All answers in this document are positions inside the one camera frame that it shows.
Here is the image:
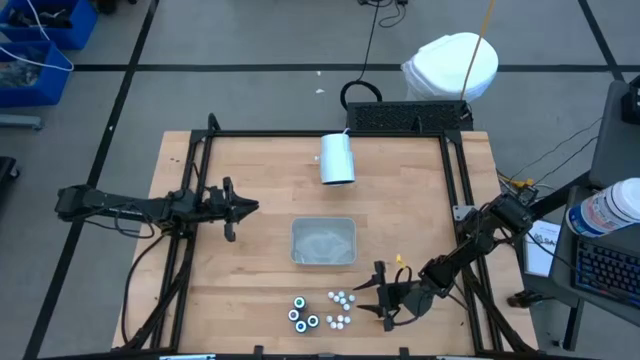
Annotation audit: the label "black aluminium table frame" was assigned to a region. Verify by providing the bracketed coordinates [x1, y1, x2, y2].
[112, 112, 540, 360]

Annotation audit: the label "blue plastic storage bin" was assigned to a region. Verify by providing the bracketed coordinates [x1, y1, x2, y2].
[0, 0, 99, 51]
[0, 40, 74, 109]

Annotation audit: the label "black device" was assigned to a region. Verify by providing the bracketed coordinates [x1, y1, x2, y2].
[620, 74, 640, 126]

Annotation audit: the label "grey shelf panel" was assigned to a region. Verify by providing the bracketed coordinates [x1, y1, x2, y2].
[588, 79, 640, 190]

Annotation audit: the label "white paper sheet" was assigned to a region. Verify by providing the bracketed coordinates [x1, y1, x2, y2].
[522, 218, 564, 279]

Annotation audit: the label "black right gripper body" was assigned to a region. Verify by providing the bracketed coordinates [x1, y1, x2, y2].
[374, 260, 435, 333]

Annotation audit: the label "yellow network cable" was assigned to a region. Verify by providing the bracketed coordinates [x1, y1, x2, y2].
[497, 172, 536, 191]

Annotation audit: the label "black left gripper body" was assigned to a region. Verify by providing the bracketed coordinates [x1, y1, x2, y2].
[201, 176, 238, 243]

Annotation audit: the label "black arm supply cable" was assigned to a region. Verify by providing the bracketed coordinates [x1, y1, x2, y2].
[120, 232, 169, 347]

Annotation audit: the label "grey desk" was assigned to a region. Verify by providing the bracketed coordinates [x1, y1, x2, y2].
[547, 185, 640, 329]

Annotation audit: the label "yellow pole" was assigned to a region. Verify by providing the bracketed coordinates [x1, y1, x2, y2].
[458, 0, 498, 102]

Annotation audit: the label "white bagged trash bin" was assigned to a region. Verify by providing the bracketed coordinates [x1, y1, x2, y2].
[401, 31, 500, 104]

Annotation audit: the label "grey metal bar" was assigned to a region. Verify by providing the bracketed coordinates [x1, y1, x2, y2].
[0, 114, 45, 132]

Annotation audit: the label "black desk foot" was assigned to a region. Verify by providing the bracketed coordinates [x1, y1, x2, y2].
[506, 289, 554, 309]

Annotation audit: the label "black perforated metal box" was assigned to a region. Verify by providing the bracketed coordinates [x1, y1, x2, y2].
[345, 99, 475, 134]

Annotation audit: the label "white wipes canister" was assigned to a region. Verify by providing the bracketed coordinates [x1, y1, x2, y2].
[565, 177, 640, 239]

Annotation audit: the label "black plug cables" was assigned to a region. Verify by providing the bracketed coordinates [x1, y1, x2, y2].
[356, 0, 410, 29]

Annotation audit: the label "white cable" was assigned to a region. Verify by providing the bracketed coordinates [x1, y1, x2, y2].
[0, 0, 75, 73]

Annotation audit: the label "black coiled floor cable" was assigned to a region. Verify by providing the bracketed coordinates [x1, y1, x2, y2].
[339, 0, 384, 112]

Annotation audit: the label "black keyboard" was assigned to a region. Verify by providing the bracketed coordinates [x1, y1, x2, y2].
[571, 236, 640, 309]

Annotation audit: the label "grey plastic tray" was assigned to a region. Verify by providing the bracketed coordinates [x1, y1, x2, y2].
[290, 216, 358, 266]

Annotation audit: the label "black object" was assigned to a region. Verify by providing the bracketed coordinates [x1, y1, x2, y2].
[0, 155, 21, 201]

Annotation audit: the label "white cylindrical cup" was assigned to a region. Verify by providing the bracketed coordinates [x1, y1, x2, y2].
[318, 132, 357, 187]

